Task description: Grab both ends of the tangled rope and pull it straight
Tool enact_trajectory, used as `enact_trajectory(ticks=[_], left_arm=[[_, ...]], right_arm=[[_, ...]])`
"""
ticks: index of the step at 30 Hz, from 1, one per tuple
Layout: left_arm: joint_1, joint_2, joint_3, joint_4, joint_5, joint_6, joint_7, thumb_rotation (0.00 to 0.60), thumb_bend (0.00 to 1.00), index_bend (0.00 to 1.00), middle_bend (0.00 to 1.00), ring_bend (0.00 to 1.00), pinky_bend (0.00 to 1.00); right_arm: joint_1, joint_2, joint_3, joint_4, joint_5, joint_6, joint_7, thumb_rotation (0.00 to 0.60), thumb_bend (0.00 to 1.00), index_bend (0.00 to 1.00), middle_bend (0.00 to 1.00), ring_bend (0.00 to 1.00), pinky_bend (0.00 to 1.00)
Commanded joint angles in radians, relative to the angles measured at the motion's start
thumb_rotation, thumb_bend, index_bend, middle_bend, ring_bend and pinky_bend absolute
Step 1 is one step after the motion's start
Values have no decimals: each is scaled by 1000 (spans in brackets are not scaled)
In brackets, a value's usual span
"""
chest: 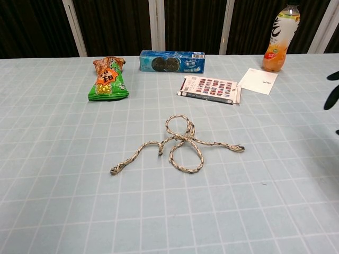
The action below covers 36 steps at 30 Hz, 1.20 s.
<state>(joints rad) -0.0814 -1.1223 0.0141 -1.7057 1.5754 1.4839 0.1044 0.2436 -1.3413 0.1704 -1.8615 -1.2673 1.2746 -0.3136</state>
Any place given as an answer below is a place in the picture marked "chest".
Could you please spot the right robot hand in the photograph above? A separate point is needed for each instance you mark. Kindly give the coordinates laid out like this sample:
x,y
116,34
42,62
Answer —
x,y
332,99

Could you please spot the orange drink bottle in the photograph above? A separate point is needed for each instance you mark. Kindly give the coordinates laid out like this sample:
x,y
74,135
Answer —
x,y
275,53

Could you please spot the white paper card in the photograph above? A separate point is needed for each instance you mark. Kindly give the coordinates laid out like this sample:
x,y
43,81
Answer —
x,y
260,80

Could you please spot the flat printed card box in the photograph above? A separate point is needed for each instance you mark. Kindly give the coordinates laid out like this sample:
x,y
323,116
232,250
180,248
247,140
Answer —
x,y
212,87

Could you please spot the blue cookie box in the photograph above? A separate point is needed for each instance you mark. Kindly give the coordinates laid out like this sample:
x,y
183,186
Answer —
x,y
172,63

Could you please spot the green and orange snack bag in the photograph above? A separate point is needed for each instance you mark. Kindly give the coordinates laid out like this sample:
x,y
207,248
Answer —
x,y
108,82

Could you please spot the light blue checked tablecloth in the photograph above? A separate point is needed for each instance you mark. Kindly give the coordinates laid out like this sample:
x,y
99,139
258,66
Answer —
x,y
79,198

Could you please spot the white partition frame post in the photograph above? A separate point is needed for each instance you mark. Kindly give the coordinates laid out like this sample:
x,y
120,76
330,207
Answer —
x,y
227,26
156,23
322,26
75,29

